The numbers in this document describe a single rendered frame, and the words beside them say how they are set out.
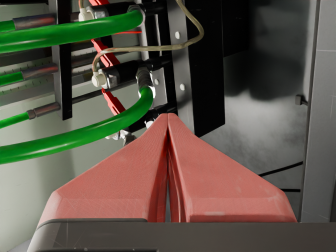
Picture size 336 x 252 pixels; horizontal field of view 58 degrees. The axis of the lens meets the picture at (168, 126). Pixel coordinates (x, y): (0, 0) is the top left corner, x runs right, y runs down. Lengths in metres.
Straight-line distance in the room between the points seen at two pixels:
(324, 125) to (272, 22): 0.21
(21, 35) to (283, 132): 0.46
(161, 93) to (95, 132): 0.29
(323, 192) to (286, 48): 0.23
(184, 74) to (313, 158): 0.22
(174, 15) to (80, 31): 0.25
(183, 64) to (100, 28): 0.24
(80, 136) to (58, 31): 0.08
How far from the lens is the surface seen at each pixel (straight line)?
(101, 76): 0.42
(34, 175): 0.75
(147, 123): 0.45
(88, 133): 0.25
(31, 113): 0.61
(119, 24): 0.26
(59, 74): 0.57
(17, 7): 0.68
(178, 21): 0.46
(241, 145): 0.65
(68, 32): 0.24
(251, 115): 0.61
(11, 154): 0.26
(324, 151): 0.42
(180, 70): 0.48
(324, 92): 0.39
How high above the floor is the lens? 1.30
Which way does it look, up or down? 35 degrees down
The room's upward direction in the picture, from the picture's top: 115 degrees counter-clockwise
